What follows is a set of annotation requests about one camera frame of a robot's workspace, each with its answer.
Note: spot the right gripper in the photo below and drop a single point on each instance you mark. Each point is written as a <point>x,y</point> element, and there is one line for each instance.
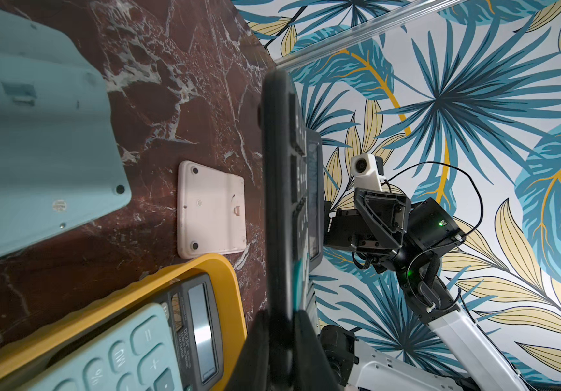
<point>377,225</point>

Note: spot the light blue calculator face up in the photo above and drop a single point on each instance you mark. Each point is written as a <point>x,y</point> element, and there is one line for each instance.
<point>137,353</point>

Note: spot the black calculator face down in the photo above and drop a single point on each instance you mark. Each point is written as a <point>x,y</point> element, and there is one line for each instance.
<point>192,314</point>

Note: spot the black calculator with grey keys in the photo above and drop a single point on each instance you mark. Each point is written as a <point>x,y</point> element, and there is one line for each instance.
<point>286,217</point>

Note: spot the right aluminium frame post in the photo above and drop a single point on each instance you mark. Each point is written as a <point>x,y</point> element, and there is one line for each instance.
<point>356,35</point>

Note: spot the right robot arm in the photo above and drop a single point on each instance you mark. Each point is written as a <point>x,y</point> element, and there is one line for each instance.
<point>432,234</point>

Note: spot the yellow plastic storage tray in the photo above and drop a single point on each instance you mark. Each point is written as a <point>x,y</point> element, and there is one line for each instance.
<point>23,360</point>

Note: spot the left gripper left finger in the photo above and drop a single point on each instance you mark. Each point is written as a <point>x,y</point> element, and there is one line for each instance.
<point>251,370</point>

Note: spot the pink calculator face down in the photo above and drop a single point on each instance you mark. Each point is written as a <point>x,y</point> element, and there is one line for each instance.
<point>211,211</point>

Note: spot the light blue calculator face down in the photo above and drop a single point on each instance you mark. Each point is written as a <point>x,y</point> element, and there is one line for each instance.
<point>59,163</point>

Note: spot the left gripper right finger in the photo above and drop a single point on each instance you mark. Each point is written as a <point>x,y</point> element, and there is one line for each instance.
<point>311,370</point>

